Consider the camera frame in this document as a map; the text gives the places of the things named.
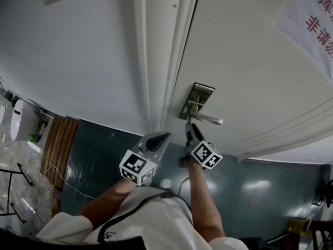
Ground dark wide strap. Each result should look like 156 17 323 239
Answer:
0 228 146 250

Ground white paper sign red print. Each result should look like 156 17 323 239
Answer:
274 0 333 81

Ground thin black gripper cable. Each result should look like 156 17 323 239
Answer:
178 177 191 198

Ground metal door lever handle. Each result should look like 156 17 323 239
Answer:
187 100 224 126

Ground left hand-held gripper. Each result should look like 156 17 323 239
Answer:
119 131 172 186

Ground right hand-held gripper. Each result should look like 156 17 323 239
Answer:
179 122 224 170

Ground person's left forearm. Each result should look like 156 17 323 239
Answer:
77 177 136 229

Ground white oval appliance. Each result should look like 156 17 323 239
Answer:
10 99 40 142

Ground black metal stand frame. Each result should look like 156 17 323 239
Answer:
0 162 34 224

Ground white door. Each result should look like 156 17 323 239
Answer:
166 0 333 159

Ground person's right forearm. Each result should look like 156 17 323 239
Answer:
186 160 226 245

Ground black bag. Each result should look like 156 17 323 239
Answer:
239 237 271 250

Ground small cardboard box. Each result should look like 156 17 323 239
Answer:
287 214 315 235

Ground black hanging cables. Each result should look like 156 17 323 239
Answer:
312 178 333 208

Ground brown wooden furniture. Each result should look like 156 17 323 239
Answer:
311 219 333 250

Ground brown wooden slatted panel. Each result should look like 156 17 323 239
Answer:
40 115 80 189

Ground thin white floor cable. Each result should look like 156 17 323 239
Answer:
40 164 96 200

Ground person's white shirt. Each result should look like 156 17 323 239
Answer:
35 185 249 250

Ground metal door lock plate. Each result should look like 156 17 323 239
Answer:
178 82 216 121

